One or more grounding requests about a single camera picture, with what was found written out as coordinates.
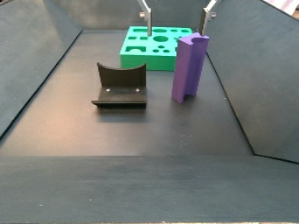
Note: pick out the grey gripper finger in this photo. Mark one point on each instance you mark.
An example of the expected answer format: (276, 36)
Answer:
(145, 15)
(207, 15)

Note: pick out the purple arch block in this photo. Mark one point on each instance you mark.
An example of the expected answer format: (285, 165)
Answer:
(188, 64)

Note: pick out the green shape sorting board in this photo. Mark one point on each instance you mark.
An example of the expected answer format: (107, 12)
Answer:
(152, 50)

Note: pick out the black curved stand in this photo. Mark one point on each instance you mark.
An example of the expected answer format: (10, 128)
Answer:
(121, 86)

